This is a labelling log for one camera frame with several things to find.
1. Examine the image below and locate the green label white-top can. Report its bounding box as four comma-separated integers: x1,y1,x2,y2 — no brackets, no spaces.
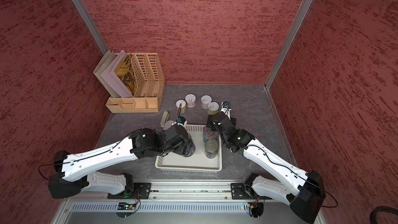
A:
207,102,220,115

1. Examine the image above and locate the dark navy red can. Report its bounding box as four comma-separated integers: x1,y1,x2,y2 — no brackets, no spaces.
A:
204,139,219,159

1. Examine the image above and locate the aluminium corner post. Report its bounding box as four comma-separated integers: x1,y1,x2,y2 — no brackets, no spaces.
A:
72,0,108,54
265,0,313,91

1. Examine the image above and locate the pink file folder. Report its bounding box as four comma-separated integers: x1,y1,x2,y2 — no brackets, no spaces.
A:
103,50,129,97

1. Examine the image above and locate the light blue corn can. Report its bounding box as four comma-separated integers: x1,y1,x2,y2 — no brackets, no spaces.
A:
203,127,219,143

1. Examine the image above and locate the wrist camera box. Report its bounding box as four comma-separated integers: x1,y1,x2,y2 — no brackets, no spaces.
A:
220,101,232,119
176,116,188,127

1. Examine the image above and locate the pink can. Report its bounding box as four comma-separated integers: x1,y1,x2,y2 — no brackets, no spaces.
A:
201,95,212,109
185,94,197,108

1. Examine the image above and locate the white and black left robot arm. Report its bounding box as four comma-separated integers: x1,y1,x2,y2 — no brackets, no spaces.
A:
48,124,195,199

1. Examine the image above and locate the yellow black patterned magazine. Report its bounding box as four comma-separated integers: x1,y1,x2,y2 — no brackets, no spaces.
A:
114,54,137,97

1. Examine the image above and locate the small yellow white-lid can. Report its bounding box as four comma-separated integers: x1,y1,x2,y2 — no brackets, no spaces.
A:
176,100,187,114

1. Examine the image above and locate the peach plastic desk organizer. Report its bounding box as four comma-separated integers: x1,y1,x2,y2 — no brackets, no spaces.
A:
106,53,165,114

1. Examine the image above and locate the dark blue silver-top can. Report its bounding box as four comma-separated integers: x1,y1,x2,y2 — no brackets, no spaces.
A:
182,138,195,157

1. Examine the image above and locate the pink can left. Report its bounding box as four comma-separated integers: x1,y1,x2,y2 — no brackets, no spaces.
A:
185,94,197,108

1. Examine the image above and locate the pink can right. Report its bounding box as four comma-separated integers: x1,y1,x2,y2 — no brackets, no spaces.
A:
201,95,212,109

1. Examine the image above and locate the black cable at corner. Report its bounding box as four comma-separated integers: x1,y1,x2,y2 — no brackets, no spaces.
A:
369,205,398,224

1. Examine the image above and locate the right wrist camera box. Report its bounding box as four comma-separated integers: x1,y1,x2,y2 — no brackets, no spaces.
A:
220,101,232,119

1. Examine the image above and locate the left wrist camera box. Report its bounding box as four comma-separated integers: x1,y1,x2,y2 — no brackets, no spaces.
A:
176,116,188,127

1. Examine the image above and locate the white perforated plastic basket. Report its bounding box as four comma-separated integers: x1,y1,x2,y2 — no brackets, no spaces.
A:
155,124,222,173

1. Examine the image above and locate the yellow can with white lid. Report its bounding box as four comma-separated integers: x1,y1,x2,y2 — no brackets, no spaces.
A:
163,120,177,130

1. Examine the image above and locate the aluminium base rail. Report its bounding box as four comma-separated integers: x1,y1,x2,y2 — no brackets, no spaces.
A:
53,180,303,224

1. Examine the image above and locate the right aluminium corner post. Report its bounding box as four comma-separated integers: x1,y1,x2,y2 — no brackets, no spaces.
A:
265,0,313,91

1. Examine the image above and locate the left aluminium corner post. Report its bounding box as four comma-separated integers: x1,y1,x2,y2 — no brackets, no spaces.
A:
72,0,108,54

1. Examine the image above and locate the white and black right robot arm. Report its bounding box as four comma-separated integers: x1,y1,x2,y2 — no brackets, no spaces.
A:
206,112,326,224

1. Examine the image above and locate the beige file folder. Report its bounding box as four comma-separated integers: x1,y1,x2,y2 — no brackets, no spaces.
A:
93,50,120,98

